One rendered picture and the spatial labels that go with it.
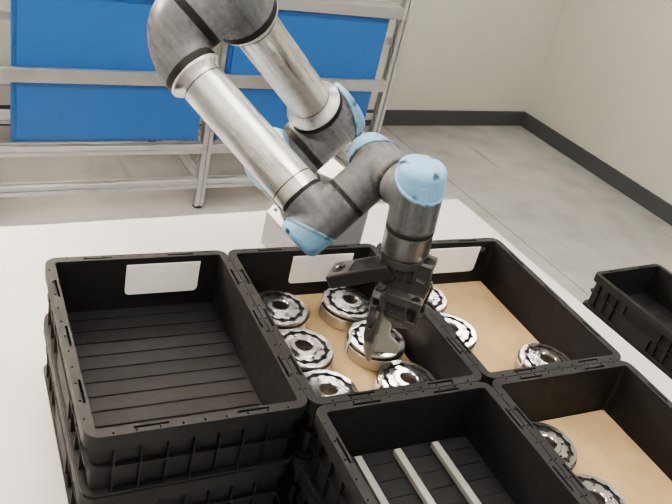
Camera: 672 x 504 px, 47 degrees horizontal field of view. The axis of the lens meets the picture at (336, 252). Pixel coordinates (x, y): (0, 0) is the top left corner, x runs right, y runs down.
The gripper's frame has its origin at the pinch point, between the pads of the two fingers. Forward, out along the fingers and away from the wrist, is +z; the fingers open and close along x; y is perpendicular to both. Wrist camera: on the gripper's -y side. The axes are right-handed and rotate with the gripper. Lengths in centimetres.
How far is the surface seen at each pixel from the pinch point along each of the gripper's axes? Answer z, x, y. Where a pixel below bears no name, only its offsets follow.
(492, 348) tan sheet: 6.6, 18.0, 19.2
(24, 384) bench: 12, -26, -51
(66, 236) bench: 15, 16, -75
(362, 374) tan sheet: 3.6, -4.1, 0.5
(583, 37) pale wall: 54, 402, 9
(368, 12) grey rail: 12, 211, -74
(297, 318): 0.0, -0.5, -13.6
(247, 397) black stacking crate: 1.6, -20.0, -13.2
